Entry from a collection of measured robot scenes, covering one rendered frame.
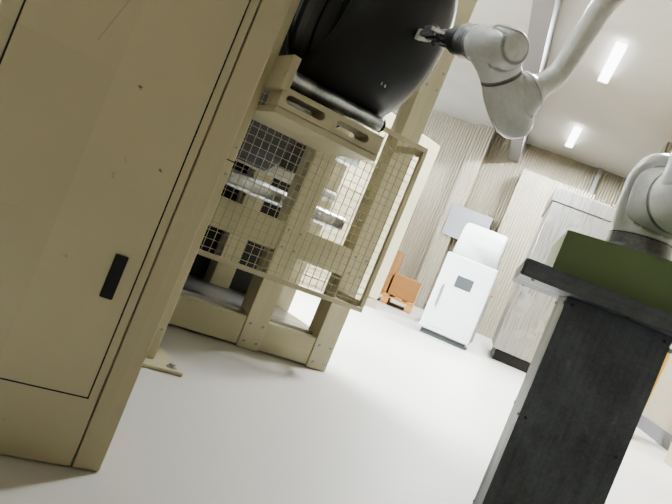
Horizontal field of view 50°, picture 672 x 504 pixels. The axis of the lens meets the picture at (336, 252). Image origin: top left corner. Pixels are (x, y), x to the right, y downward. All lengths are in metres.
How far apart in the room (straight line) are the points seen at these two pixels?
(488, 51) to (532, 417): 0.86
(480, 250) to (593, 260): 6.05
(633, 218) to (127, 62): 1.23
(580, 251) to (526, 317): 6.50
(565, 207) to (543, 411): 6.60
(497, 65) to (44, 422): 1.20
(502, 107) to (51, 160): 1.07
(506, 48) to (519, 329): 6.64
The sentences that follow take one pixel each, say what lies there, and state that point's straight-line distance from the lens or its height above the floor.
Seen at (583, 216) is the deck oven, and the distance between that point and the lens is 8.33.
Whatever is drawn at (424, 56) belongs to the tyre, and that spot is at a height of 1.10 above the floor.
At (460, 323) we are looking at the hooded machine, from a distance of 7.63.
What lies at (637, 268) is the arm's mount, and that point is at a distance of 1.75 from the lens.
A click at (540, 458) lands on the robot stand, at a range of 1.83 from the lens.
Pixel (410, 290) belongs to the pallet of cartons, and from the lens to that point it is 10.24.
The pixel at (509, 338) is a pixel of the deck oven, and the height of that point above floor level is 0.28.
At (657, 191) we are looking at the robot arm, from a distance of 1.81.
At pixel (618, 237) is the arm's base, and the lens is 1.89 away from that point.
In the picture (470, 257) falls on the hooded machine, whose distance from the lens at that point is 7.72.
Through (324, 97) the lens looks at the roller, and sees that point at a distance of 2.11.
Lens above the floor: 0.51
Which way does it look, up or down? 1 degrees down
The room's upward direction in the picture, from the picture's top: 22 degrees clockwise
